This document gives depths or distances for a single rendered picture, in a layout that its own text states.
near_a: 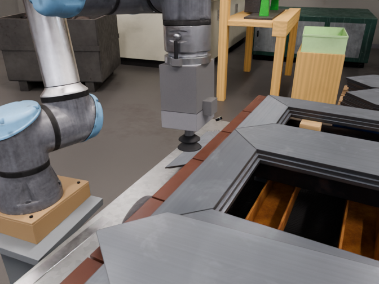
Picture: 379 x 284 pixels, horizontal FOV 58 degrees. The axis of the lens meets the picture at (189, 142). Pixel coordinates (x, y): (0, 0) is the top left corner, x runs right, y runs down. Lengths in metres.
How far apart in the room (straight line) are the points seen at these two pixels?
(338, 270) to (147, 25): 4.65
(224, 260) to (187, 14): 0.36
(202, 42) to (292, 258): 0.35
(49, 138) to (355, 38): 5.01
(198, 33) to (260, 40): 5.06
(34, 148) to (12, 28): 3.50
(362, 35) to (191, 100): 5.04
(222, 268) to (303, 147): 0.45
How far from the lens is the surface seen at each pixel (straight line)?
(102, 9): 0.55
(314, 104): 1.19
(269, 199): 0.96
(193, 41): 0.53
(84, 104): 0.88
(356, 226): 0.94
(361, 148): 0.93
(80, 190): 0.94
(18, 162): 0.83
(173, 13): 0.53
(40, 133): 0.83
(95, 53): 3.98
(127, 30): 5.17
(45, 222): 0.87
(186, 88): 0.53
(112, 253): 0.56
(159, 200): 0.68
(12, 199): 0.87
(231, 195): 0.70
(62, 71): 0.87
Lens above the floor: 1.23
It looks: 26 degrees down
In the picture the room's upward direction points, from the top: straight up
